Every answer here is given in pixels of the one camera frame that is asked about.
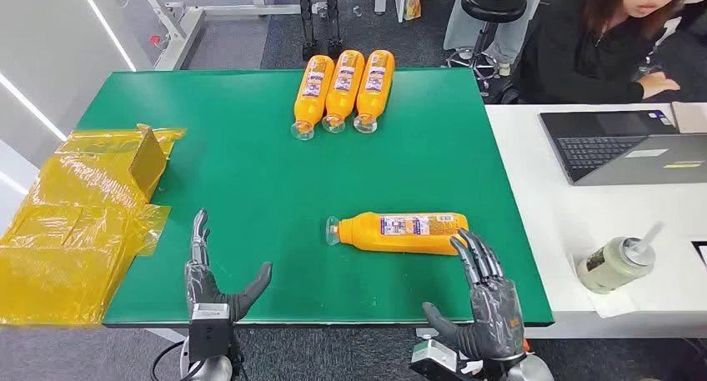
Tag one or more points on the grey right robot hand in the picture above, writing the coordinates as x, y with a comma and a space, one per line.
494, 318

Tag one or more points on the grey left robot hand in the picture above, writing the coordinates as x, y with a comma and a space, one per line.
201, 282

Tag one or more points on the orange bottle with label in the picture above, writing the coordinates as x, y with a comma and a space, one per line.
386, 240
374, 94
312, 99
342, 94

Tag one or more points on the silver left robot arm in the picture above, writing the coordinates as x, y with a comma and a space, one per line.
212, 372

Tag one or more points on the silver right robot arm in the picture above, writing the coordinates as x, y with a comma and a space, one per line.
530, 371

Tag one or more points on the white paper napkin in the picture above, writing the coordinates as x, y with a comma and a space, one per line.
613, 305

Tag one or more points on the green table mat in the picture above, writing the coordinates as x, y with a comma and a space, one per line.
265, 174

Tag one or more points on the drink cup with straw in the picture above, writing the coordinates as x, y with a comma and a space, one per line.
610, 265

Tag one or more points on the yellow plastic wrapped cardboard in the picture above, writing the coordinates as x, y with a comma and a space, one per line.
72, 229

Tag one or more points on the grey open laptop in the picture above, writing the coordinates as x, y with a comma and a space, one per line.
596, 146

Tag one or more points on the black flat device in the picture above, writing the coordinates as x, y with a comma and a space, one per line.
702, 254

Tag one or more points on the small red knob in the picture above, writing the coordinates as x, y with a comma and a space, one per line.
155, 39

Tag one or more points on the person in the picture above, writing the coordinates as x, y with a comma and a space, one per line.
574, 58

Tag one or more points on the black metal stand leg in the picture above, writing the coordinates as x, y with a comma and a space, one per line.
307, 19
333, 19

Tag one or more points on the person's hand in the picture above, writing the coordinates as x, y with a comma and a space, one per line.
657, 84

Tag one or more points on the black round stool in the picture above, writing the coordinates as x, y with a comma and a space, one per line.
493, 2

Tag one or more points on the yellow printed box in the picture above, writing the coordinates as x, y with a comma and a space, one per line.
413, 0

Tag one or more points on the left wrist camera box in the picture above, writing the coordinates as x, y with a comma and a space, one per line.
210, 329

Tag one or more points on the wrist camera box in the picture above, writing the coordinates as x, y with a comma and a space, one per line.
210, 329
436, 361

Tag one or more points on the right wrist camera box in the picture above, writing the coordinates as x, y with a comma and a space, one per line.
436, 361

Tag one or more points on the white metal desk frame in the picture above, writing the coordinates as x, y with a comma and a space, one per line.
177, 41

